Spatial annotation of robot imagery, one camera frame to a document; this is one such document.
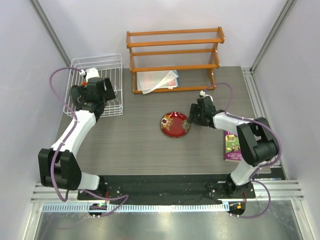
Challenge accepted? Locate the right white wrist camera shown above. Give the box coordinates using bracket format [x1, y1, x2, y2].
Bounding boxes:
[199, 90, 214, 102]

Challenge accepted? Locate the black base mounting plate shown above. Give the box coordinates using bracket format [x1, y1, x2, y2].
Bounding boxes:
[76, 173, 256, 206]

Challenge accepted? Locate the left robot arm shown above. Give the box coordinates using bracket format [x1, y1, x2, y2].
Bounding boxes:
[38, 77, 116, 202]

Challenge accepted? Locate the white wire dish rack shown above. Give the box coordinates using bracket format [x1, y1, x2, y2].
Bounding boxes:
[64, 53, 123, 117]

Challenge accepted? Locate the clear plastic document sleeve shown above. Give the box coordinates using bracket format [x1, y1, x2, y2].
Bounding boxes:
[136, 70, 179, 94]

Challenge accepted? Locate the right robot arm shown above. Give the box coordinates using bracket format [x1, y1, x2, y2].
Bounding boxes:
[188, 95, 282, 198]

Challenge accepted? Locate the slotted cable duct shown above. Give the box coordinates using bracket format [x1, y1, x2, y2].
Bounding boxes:
[42, 202, 230, 214]

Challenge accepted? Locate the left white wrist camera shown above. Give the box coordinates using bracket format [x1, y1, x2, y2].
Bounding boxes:
[79, 67, 100, 82]

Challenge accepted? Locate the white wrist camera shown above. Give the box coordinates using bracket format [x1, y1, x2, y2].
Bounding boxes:
[79, 67, 100, 82]
[199, 90, 214, 102]

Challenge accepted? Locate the orange wooden shelf rack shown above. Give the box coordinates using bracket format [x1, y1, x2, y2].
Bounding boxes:
[125, 26, 225, 95]

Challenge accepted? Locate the red floral plate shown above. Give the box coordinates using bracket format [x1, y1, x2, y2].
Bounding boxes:
[160, 111, 190, 138]

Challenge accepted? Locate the purple treehouse book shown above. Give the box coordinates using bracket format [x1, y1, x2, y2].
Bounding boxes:
[223, 131, 242, 163]

